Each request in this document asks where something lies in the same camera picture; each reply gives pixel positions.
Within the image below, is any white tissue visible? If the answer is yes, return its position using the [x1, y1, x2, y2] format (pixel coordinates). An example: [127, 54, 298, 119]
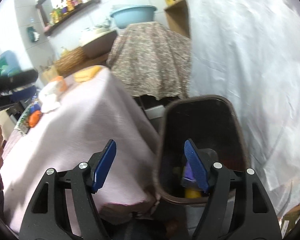
[38, 82, 62, 113]

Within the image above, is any yellow foam fruit net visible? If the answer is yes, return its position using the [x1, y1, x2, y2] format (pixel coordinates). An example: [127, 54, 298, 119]
[73, 65, 104, 83]

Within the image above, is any yellow cylindrical can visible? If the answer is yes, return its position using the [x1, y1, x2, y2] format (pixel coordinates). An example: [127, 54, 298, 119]
[185, 188, 205, 199]

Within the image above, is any purple plastic bag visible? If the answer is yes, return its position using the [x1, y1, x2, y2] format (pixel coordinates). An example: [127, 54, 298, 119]
[181, 162, 199, 190]

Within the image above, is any white plastic bottle orange label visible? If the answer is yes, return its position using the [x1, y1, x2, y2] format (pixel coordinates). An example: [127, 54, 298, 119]
[50, 76, 68, 93]

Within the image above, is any dark brown trash bin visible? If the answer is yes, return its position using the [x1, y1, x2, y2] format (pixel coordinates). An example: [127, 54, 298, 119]
[153, 95, 250, 206]

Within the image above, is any blue water jug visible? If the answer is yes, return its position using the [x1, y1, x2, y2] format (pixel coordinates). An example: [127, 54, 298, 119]
[0, 50, 21, 77]

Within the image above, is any beige chopstick holder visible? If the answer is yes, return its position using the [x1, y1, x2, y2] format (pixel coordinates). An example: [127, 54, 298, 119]
[40, 65, 59, 85]

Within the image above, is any green hanging packet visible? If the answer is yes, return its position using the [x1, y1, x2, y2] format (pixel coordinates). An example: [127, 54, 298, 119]
[26, 26, 40, 43]

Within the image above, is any woven basket sink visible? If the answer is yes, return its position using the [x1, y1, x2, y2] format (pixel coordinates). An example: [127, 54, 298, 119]
[53, 47, 87, 76]

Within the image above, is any lilac tablecloth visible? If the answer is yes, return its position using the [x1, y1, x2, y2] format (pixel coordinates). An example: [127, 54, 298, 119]
[0, 68, 159, 232]

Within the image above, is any brown white rice cooker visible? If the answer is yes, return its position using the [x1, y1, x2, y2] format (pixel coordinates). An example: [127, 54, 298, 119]
[79, 27, 117, 59]

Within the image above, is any wooden framed mirror shelf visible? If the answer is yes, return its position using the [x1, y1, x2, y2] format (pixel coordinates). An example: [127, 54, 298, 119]
[36, 0, 102, 37]

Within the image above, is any light blue basin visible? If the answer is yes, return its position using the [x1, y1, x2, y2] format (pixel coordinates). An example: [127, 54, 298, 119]
[110, 5, 157, 29]

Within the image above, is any floral cloth cover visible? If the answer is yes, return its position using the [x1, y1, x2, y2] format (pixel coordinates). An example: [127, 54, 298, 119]
[107, 22, 191, 100]

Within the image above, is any white sheet cover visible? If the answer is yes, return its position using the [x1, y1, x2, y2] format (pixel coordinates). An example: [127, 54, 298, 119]
[186, 0, 300, 217]

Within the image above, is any wooden side shelf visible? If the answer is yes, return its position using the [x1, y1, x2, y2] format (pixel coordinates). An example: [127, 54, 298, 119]
[165, 0, 190, 38]

